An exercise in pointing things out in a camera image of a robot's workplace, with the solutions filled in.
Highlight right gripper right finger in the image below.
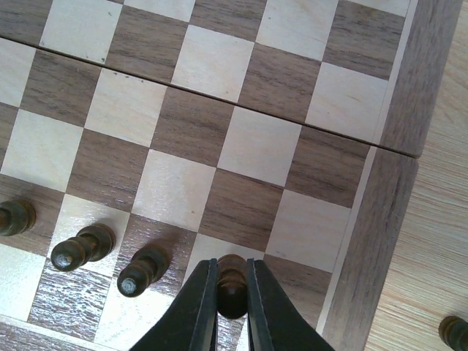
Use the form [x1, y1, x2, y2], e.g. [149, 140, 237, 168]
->
[246, 259, 333, 351]

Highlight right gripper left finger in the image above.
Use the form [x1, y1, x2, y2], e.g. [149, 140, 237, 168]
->
[132, 258, 218, 351]

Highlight dark pawn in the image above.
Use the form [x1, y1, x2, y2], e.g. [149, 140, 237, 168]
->
[217, 254, 248, 320]
[117, 244, 171, 298]
[439, 316, 468, 351]
[50, 223, 116, 272]
[1, 200, 36, 236]

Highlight wooden chess board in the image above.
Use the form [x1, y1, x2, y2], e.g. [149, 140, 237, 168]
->
[1, 1, 462, 350]

